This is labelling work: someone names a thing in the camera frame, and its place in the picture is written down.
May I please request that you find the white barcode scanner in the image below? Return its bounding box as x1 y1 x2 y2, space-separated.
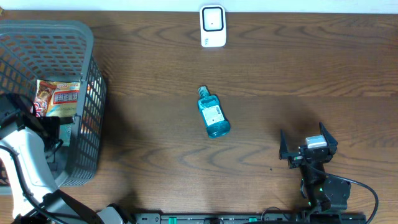
200 5 227 48

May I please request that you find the teal mouthwash bottle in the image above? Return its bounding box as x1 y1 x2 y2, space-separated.
197 86 231 138

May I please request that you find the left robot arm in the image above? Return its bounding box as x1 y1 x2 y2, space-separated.
1 93 135 224

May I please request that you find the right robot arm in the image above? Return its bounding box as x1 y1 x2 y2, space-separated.
279 123 351 212

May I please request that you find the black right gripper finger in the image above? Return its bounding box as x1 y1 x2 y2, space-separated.
279 130 290 160
319 122 338 154

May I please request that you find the yellow snack bag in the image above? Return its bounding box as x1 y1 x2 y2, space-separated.
46 82 80 118

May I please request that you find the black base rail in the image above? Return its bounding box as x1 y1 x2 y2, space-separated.
133 212 368 224

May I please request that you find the dark grey plastic basket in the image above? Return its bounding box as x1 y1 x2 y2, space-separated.
1 20 107 186

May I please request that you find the red snack bar wrapper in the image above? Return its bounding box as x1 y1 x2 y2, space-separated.
34 80 57 117

